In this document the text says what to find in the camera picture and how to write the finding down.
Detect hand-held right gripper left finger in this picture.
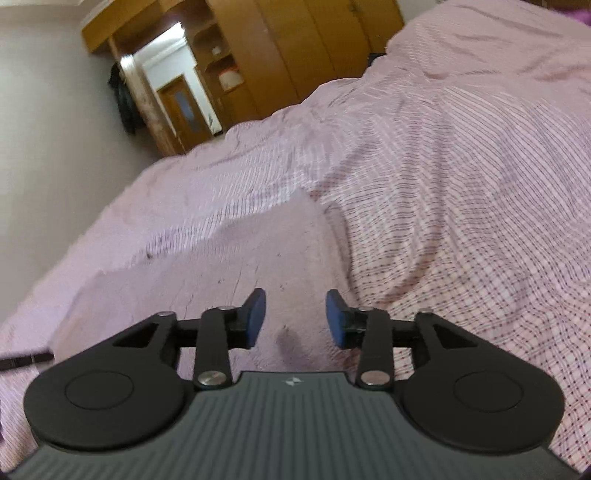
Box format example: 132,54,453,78
111,288,267,389

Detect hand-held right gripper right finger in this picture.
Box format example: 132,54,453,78
325,289,481,389

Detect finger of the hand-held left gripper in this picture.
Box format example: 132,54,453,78
0,352,52,373

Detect lilac knit cardigan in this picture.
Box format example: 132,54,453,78
51,189,356,384

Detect bed with checked pink sheet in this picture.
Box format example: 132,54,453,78
0,0,591,472

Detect wooden door with glass pane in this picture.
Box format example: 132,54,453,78
158,76,214,149

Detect dark hanging coat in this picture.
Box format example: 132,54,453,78
108,62,144,136

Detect wooden wardrobe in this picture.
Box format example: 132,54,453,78
82,0,406,134

